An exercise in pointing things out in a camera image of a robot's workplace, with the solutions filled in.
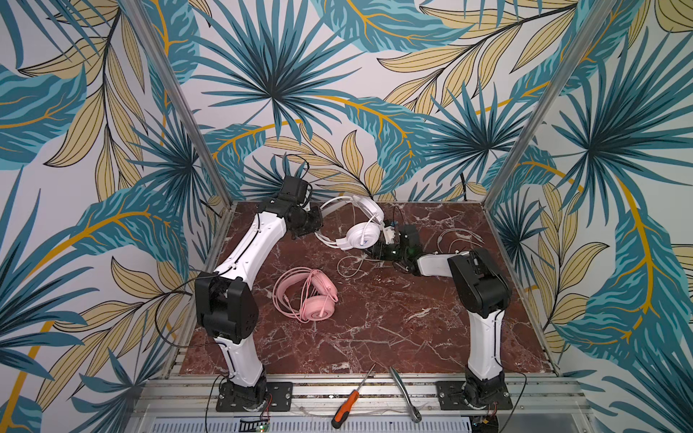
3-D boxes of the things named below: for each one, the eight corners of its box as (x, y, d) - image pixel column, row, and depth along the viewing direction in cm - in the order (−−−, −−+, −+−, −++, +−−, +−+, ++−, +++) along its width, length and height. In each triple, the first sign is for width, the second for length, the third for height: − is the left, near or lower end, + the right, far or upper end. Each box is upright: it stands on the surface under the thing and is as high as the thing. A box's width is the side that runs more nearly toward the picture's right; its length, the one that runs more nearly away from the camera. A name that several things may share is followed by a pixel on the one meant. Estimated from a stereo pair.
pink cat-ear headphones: (264, 304, 91) (257, 292, 84) (289, 269, 100) (284, 255, 93) (322, 333, 86) (321, 323, 79) (343, 293, 94) (343, 281, 87)
